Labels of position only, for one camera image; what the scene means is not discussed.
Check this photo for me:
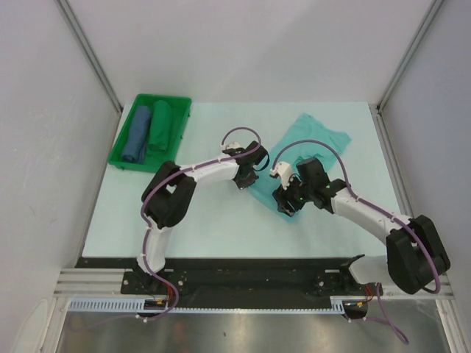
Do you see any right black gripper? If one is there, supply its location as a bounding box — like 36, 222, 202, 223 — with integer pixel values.
272, 171, 314, 217

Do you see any teal t shirt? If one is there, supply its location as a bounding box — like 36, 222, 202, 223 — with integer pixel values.
249, 113, 351, 223

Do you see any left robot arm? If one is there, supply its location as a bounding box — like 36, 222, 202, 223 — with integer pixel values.
136, 141, 269, 294

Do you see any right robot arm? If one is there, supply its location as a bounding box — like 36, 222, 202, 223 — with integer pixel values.
270, 157, 450, 295

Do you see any green plastic tray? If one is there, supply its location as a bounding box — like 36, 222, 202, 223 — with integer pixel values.
108, 93, 192, 173

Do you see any rolled dark green t shirt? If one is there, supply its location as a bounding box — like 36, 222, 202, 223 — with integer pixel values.
147, 100, 173, 155

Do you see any rolled blue t shirt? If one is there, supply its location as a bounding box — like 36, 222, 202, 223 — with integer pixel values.
121, 106, 151, 164

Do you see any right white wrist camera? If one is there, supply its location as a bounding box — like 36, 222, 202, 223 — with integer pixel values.
269, 162, 293, 190

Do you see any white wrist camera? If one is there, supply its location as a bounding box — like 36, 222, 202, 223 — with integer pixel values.
222, 141, 244, 156
269, 162, 293, 190

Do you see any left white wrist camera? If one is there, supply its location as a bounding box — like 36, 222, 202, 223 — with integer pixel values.
222, 141, 244, 156

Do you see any white slotted cable duct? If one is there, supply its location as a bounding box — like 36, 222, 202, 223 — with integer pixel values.
68, 298, 345, 315

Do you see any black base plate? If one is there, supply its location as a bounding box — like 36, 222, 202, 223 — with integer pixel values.
75, 257, 383, 297

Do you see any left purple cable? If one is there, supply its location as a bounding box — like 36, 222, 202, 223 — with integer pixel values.
65, 126, 263, 328

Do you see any purple cable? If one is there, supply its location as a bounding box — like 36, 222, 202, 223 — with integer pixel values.
65, 126, 263, 328
272, 139, 442, 345

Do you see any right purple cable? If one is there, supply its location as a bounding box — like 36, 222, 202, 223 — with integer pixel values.
272, 139, 442, 345

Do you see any aluminium front rail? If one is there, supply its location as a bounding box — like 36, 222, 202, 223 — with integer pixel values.
54, 268, 454, 300

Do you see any right aluminium frame post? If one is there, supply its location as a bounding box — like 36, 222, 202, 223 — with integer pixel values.
375, 0, 447, 113

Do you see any aluminium frame post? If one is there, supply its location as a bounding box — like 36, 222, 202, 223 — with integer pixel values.
54, 0, 124, 114
375, 0, 447, 113

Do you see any left aluminium frame post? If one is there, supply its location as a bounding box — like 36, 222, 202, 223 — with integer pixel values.
54, 0, 124, 114

